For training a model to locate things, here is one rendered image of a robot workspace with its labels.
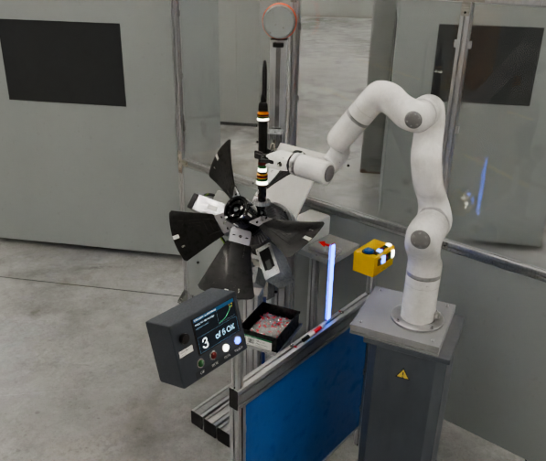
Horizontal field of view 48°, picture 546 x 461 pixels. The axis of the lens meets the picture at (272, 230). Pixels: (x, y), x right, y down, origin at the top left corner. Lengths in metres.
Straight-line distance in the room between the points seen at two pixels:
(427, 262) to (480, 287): 0.79
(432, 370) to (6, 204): 3.78
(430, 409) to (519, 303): 0.73
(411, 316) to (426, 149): 0.60
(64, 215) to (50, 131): 0.66
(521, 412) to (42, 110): 3.62
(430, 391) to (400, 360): 0.15
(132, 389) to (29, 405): 0.52
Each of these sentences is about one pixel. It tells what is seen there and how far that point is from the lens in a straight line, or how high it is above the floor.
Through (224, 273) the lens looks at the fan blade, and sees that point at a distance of 2.45.
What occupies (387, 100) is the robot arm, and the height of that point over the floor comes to 1.75.
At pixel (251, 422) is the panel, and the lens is 2.26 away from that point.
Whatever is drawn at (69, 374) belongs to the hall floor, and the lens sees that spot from 3.70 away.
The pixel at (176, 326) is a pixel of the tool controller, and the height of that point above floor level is 1.25.
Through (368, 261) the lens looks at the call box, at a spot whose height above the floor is 1.05.
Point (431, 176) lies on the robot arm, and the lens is 2.05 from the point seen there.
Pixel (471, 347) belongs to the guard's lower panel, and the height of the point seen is 0.52.
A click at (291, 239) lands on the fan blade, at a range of 2.34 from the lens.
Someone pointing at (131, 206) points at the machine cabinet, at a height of 0.42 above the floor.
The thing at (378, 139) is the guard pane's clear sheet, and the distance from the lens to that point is 2.92.
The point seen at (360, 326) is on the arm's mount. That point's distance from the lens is 2.23.
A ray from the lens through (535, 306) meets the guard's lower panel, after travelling 2.83.
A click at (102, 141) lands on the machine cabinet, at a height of 0.91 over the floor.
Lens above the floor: 2.17
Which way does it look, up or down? 24 degrees down
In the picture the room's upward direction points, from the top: 1 degrees clockwise
